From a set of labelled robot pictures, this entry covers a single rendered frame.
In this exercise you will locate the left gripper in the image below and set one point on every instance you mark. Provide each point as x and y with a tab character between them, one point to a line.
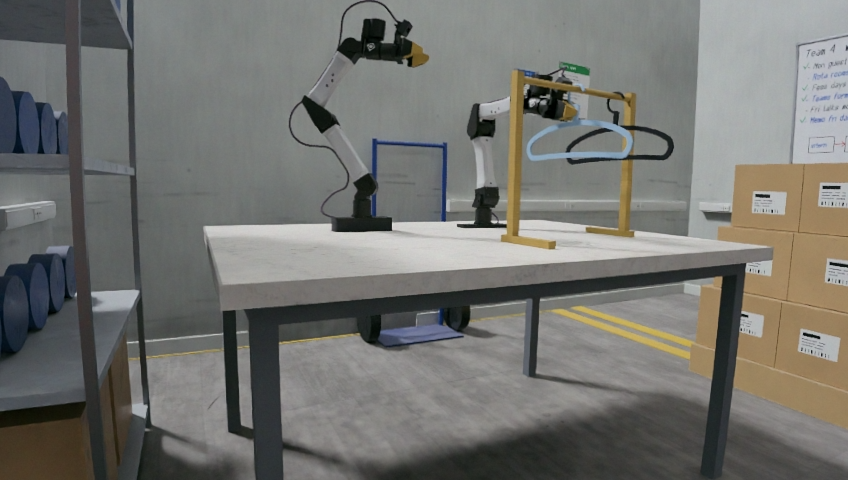
557	104

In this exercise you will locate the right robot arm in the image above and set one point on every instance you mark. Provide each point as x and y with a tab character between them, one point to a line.
348	54

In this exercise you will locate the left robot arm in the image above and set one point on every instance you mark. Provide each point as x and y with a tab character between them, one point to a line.
487	194

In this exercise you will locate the black clothes hanger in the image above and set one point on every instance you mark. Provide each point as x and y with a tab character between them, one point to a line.
629	157

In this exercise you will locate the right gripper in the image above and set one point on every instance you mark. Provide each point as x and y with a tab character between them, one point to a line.
404	48

